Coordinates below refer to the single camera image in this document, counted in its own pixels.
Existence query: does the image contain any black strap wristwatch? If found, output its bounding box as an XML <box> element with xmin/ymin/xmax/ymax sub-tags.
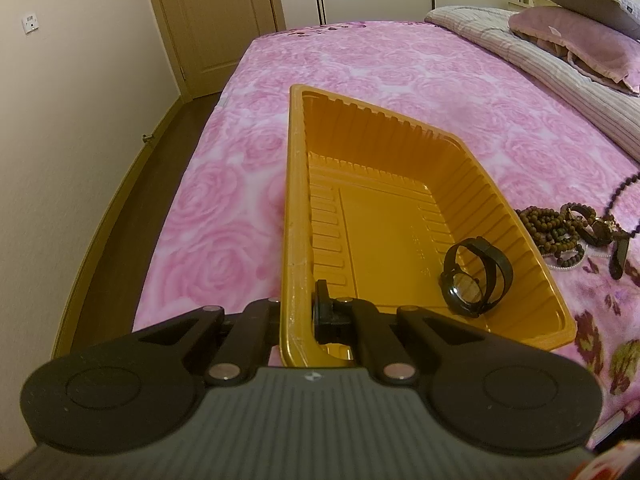
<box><xmin>580</xmin><ymin>217</ymin><xmax>632</xmax><ymax>281</ymax></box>

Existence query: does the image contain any pink pillow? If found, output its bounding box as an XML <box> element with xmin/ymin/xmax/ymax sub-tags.
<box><xmin>507</xmin><ymin>7</ymin><xmax>640</xmax><ymax>96</ymax></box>

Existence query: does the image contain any brown wooden bead strand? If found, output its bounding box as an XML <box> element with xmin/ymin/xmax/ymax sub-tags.
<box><xmin>517</xmin><ymin>205</ymin><xmax>587</xmax><ymax>267</ymax></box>

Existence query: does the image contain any pink floral blanket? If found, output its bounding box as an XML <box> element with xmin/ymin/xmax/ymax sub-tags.
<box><xmin>132</xmin><ymin>20</ymin><xmax>640</xmax><ymax>453</ymax></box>

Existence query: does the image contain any striped grey quilt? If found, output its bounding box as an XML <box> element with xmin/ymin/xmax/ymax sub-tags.
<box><xmin>425</xmin><ymin>5</ymin><xmax>640</xmax><ymax>163</ymax></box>

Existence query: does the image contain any yellow plastic tray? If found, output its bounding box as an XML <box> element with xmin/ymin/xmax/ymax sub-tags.
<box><xmin>279</xmin><ymin>84</ymin><xmax>577</xmax><ymax>368</ymax></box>

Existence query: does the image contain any wooden door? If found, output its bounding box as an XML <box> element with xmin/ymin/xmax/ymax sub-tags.
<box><xmin>140</xmin><ymin>0</ymin><xmax>287</xmax><ymax>101</ymax></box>

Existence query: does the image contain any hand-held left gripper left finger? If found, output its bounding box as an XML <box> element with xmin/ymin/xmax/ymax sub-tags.
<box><xmin>132</xmin><ymin>297</ymin><xmax>283</xmax><ymax>387</ymax></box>

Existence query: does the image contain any dark brown bead bracelet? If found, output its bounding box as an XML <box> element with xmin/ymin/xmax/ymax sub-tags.
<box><xmin>560</xmin><ymin>201</ymin><xmax>601</xmax><ymax>228</ymax></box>

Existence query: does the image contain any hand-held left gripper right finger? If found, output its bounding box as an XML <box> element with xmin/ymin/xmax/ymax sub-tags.
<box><xmin>312</xmin><ymin>280</ymin><xmax>506</xmax><ymax>386</ymax></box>

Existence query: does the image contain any white pearl bracelet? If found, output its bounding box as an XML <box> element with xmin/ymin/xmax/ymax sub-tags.
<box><xmin>546</xmin><ymin>254</ymin><xmax>592</xmax><ymax>274</ymax></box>

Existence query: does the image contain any dark bead necklace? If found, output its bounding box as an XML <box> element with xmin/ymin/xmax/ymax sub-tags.
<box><xmin>602</xmin><ymin>170</ymin><xmax>640</xmax><ymax>238</ymax></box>

